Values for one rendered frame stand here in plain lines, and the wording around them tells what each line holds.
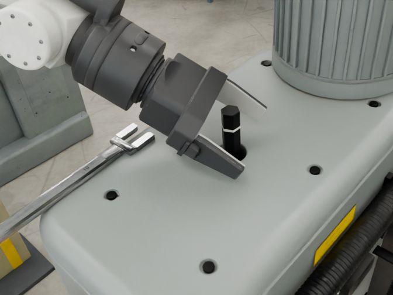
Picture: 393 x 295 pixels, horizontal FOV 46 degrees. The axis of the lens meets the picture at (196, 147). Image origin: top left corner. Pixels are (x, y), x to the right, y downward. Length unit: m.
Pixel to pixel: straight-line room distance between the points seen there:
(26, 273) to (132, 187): 2.45
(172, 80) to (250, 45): 4.16
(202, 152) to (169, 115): 0.05
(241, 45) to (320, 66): 4.04
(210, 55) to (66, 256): 4.10
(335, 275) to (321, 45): 0.27
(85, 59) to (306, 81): 0.29
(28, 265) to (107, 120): 1.43
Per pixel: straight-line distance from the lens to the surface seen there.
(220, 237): 0.46
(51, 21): 0.49
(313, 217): 0.49
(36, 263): 2.97
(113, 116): 3.89
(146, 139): 0.57
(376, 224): 0.60
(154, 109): 0.48
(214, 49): 4.61
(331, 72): 0.61
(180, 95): 0.48
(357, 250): 0.57
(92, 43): 0.49
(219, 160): 0.48
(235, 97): 0.56
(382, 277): 1.17
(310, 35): 0.60
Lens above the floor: 2.25
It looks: 41 degrees down
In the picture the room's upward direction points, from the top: 6 degrees counter-clockwise
